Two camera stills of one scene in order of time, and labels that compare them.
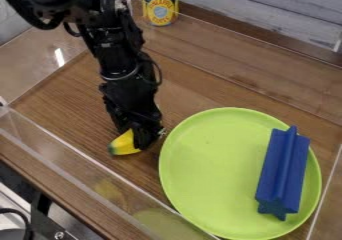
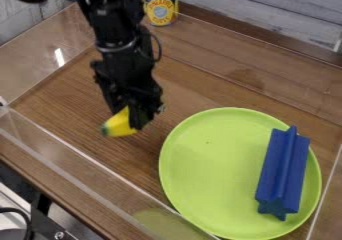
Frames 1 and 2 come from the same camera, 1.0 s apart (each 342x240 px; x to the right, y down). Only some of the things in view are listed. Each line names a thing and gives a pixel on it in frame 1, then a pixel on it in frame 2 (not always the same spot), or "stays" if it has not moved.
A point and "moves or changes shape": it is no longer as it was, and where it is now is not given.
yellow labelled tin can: [160, 4] stays
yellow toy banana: [122, 144] moves or changes shape
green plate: [209, 167] stays
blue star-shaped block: [283, 173] stays
